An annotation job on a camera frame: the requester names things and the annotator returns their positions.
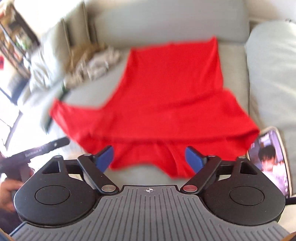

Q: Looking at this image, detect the smartphone with lit screen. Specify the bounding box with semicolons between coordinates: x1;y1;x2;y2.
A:
247;126;292;198

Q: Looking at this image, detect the dark green fabric strip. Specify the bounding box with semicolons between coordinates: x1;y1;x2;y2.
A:
44;83;69;133

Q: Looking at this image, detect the dark shelf unit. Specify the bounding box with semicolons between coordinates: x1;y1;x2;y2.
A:
1;1;40;104

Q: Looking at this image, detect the grey right sofa cushion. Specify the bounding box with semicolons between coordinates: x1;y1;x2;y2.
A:
244;20;296;163

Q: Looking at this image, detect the rear olive green pillow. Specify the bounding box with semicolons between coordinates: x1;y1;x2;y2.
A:
64;1;91;47

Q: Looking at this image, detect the person's left hand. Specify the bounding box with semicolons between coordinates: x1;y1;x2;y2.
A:
0;179;23;212

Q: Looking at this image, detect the tan brown crumpled garment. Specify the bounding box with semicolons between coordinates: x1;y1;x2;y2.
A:
66;43;107;73

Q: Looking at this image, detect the red t-shirt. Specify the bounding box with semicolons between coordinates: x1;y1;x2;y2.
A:
53;37;259;178

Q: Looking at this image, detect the front olive green pillow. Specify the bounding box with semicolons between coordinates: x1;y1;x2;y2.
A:
29;19;70;93

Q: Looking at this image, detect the beige crumpled garment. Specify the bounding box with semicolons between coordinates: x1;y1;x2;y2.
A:
63;47;122;90

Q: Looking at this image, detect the olive green pillow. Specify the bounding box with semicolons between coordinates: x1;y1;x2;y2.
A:
29;19;70;93
64;1;91;47

